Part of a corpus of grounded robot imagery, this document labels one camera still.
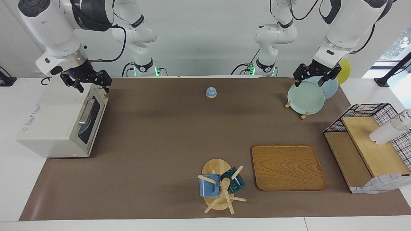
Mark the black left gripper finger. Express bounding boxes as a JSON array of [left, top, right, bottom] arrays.
[[318, 65, 341, 87], [294, 64, 306, 88]]

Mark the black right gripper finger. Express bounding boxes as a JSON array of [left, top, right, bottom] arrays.
[[98, 70, 112, 93], [66, 78, 84, 93]]

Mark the oven glass door with handle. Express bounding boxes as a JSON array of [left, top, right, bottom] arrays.
[[70, 84, 109, 158]]

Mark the light blue plate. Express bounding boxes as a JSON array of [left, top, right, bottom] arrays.
[[79, 107, 94, 142]]

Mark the white toaster oven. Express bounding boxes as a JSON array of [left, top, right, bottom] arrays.
[[16, 79, 109, 158]]

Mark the pale blue plate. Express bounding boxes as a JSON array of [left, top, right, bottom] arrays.
[[308, 76, 338, 100]]

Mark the yellow plate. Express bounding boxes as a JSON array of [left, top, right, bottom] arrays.
[[337, 58, 351, 85]]

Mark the mint green plate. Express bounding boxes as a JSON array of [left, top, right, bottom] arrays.
[[287, 81, 325, 115]]

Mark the wooden plate rack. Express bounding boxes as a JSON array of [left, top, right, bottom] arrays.
[[284, 100, 309, 120]]

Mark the window with greenery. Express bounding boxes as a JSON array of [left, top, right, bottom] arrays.
[[379, 26, 411, 61]]

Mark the brown table mat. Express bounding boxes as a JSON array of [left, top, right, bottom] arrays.
[[19, 77, 411, 221]]

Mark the white cup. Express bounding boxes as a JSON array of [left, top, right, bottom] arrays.
[[369, 119, 408, 145]]

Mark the clear glass cup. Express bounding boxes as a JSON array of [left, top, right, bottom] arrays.
[[397, 109, 411, 129]]

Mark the wooden stepped shelf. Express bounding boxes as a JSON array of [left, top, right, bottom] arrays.
[[324, 116, 411, 193]]

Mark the wooden serving tray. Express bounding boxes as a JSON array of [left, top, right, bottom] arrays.
[[251, 144, 327, 192]]

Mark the white patterned cloth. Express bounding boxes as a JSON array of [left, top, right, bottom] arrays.
[[350, 173, 411, 195]]

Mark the wooden mug tree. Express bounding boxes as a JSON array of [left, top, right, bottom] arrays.
[[197, 159, 247, 215]]

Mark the dark green mug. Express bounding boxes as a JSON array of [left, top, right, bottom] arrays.
[[220, 167, 245, 194]]

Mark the blue mug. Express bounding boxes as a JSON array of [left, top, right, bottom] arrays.
[[199, 174, 221, 197]]

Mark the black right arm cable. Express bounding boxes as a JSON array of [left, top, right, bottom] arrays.
[[86, 25, 127, 63]]

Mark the black wire basket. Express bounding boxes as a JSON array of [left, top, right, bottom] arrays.
[[323, 103, 411, 170]]

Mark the black clamp mount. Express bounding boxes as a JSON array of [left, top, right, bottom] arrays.
[[0, 66, 17, 87]]

